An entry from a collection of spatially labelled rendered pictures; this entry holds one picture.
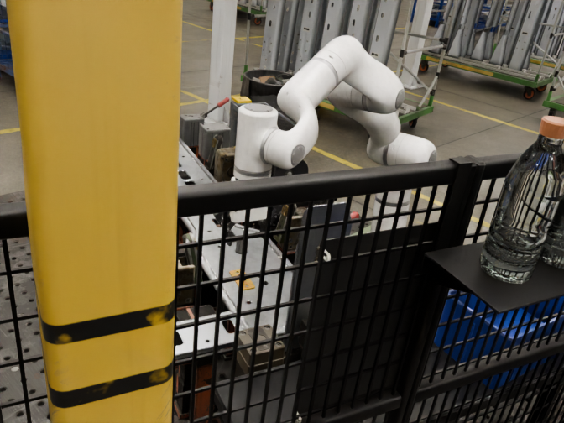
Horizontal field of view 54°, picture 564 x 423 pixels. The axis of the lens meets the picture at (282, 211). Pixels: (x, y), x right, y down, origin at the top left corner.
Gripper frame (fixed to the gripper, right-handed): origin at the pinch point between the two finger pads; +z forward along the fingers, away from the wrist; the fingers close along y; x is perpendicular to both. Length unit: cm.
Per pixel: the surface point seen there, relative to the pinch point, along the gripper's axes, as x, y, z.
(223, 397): 36.4, 19.1, 9.5
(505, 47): -494, -636, 52
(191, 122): -102, -20, 7
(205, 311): 6.5, 11.8, 14.4
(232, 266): -6.5, 0.1, 12.4
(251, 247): -13.8, -8.5, 12.3
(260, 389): 36.9, 12.0, 9.5
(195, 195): 57, 33, -42
